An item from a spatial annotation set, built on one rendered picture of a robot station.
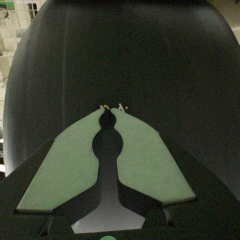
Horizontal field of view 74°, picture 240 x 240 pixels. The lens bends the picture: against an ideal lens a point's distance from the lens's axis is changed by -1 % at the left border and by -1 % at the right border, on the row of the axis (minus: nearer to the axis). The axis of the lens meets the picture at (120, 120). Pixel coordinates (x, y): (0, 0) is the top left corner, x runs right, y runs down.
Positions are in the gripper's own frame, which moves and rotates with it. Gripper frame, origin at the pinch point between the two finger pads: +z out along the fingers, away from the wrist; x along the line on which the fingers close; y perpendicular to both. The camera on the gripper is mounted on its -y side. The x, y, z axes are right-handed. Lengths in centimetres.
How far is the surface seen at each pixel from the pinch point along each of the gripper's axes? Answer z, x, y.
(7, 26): 428, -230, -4
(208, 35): 6.6, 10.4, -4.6
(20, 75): 4.8, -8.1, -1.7
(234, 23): 24.7, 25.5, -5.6
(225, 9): 28.5, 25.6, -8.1
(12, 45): 425, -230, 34
